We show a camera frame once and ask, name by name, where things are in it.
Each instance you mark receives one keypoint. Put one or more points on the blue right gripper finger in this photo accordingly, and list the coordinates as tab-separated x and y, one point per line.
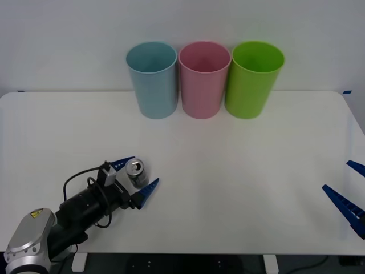
357	167
346	207

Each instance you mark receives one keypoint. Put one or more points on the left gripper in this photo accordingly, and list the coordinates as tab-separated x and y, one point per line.
121	198

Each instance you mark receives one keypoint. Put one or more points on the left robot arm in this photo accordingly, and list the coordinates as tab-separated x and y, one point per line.
78	207

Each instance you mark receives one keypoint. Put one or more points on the dark drink can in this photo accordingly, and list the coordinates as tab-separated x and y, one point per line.
137	174

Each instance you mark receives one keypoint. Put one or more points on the pale blue plastic bin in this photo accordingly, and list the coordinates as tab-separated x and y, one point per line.
154	85

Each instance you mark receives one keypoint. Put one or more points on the white table leg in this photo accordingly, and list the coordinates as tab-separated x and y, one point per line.
271	265
79	262

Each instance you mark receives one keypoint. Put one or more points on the pink plastic bin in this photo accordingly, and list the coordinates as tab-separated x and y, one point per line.
203	88

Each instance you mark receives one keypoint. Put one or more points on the green plastic bin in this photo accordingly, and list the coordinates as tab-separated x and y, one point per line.
251	88

